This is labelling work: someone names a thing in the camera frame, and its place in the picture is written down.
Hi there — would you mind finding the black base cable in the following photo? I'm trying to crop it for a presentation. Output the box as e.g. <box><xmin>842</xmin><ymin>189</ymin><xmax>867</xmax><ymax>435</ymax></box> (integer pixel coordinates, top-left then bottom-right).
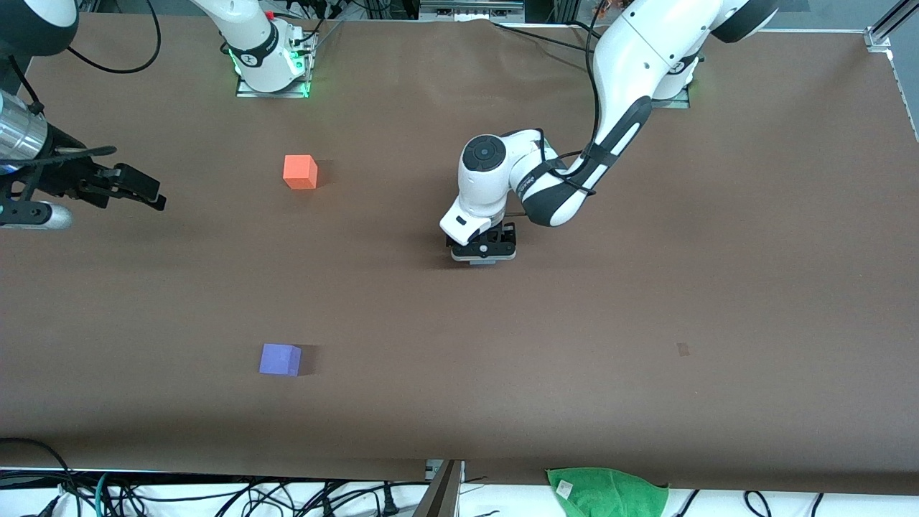
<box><xmin>493</xmin><ymin>20</ymin><xmax>600</xmax><ymax>55</ymax></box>

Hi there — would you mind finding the orange foam block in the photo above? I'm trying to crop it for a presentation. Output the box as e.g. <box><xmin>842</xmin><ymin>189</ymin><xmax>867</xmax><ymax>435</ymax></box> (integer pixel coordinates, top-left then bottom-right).
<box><xmin>283</xmin><ymin>154</ymin><xmax>319</xmax><ymax>190</ymax></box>

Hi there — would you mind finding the purple foam block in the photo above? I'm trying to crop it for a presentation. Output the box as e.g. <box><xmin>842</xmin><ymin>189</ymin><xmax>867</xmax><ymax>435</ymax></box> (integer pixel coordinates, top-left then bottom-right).
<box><xmin>258</xmin><ymin>343</ymin><xmax>302</xmax><ymax>377</ymax></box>

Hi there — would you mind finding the aluminium corner profile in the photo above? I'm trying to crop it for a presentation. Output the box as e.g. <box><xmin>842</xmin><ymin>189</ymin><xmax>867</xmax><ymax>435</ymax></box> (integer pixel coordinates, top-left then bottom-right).
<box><xmin>864</xmin><ymin>0</ymin><xmax>919</xmax><ymax>53</ymax></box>

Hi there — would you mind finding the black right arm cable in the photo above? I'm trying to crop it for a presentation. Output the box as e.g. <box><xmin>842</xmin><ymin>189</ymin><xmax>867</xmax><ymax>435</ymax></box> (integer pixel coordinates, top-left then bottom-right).
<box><xmin>13</xmin><ymin>0</ymin><xmax>162</xmax><ymax>163</ymax></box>

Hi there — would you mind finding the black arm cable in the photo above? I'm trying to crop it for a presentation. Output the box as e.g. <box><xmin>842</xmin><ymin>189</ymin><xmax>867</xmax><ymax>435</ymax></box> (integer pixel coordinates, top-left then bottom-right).
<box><xmin>13</xmin><ymin>0</ymin><xmax>162</xmax><ymax>163</ymax></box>
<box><xmin>503</xmin><ymin>18</ymin><xmax>604</xmax><ymax>198</ymax></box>

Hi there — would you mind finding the thick black floor cable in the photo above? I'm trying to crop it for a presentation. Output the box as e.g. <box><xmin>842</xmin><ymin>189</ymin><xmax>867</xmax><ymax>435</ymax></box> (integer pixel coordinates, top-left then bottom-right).
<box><xmin>0</xmin><ymin>437</ymin><xmax>81</xmax><ymax>517</ymax></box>

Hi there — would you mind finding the aluminium frame rail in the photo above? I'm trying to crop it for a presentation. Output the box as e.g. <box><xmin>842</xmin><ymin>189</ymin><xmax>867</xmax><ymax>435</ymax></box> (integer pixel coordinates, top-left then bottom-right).
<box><xmin>419</xmin><ymin>0</ymin><xmax>526</xmax><ymax>22</ymax></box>

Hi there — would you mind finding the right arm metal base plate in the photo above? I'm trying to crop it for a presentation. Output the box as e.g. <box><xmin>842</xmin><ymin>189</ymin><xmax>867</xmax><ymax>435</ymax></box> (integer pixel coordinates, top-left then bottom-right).
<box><xmin>235</xmin><ymin>70</ymin><xmax>312</xmax><ymax>99</ymax></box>

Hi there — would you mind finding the brown table cover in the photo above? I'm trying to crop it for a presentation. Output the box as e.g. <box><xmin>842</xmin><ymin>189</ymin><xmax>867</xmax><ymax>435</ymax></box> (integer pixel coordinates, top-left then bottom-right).
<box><xmin>0</xmin><ymin>13</ymin><xmax>919</xmax><ymax>496</ymax></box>

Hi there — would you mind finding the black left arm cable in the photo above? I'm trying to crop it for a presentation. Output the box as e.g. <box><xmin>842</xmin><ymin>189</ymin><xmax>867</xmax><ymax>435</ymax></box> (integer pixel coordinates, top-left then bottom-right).
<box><xmin>503</xmin><ymin>18</ymin><xmax>604</xmax><ymax>198</ymax></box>

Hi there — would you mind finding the green cloth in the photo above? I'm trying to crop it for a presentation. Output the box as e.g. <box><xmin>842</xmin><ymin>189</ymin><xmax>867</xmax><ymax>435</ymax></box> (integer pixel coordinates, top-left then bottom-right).
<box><xmin>546</xmin><ymin>467</ymin><xmax>670</xmax><ymax>517</ymax></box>

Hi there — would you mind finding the grey metal camera post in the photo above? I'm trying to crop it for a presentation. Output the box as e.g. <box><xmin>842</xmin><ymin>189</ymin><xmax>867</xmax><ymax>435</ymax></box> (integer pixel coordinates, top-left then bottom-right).
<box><xmin>412</xmin><ymin>460</ymin><xmax>466</xmax><ymax>517</ymax></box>

